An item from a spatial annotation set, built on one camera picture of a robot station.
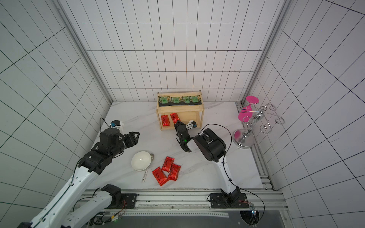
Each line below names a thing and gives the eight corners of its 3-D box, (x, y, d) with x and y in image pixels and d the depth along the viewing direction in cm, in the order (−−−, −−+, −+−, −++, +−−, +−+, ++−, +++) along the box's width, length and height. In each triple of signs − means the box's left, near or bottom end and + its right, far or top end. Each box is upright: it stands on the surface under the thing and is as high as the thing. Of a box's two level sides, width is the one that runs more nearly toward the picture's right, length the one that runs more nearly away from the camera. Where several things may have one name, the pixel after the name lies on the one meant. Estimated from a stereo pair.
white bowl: (131, 172, 84) (129, 169, 80) (135, 154, 91) (133, 151, 87) (149, 172, 84) (147, 169, 80) (151, 154, 91) (150, 151, 87)
